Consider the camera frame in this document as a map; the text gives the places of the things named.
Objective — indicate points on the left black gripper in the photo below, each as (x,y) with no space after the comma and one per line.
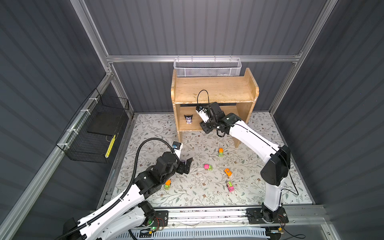
(181,169)

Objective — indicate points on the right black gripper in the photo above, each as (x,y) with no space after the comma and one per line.
(202,125)

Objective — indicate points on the black purple toy figure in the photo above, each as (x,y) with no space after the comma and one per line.
(189,119)

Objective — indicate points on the pink green toy bus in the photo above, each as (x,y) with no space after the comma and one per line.
(230,186)

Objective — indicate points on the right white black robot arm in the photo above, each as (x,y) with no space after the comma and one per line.
(277,159)

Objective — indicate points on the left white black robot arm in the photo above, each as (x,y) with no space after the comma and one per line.
(130,208)

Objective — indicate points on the wooden two-tier shelf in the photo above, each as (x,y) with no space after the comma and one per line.
(236,95)

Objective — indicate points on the pink green toy car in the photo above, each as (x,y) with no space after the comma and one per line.
(208,167)

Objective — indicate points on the orange green toy car near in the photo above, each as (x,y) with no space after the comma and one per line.
(167,185)

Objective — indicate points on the yellow green marker strip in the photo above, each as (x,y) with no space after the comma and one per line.
(110,147)

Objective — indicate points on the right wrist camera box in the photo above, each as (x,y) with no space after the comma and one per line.
(203,113)

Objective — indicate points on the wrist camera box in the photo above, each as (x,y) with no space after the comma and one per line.
(177,147)
(203,113)

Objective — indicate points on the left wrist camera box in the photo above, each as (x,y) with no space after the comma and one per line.
(177,147)

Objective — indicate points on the white wire mesh basket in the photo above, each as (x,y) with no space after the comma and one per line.
(215,67)

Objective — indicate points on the white ventilated cable duct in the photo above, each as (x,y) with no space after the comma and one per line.
(232,233)

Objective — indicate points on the black wire wall basket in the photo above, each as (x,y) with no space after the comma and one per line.
(88,137)

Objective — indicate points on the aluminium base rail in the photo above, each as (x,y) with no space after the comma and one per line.
(215,217)

